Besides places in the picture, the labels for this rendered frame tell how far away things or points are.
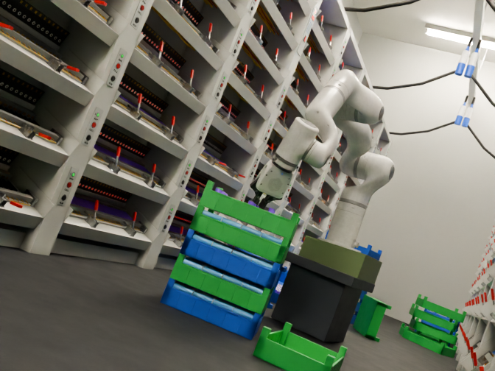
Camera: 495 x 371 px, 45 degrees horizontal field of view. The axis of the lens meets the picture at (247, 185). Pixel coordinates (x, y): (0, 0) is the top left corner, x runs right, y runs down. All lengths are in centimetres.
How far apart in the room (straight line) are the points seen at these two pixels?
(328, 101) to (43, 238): 100
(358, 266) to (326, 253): 14
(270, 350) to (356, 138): 105
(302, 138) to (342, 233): 75
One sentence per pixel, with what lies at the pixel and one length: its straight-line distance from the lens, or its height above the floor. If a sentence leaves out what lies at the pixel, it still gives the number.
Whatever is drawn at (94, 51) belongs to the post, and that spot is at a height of 64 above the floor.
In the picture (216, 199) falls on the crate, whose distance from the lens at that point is 184.
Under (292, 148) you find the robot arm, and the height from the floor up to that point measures 59.
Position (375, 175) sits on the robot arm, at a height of 70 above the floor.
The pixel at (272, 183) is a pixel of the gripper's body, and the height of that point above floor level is 47.
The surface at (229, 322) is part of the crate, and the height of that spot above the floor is 2.
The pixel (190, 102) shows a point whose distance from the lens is 241.
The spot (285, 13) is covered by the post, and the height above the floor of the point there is 146.
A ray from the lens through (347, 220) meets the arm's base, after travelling 252.
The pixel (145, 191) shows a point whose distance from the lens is 232.
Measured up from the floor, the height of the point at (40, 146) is 31.
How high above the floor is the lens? 30
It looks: 4 degrees up
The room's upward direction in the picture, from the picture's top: 21 degrees clockwise
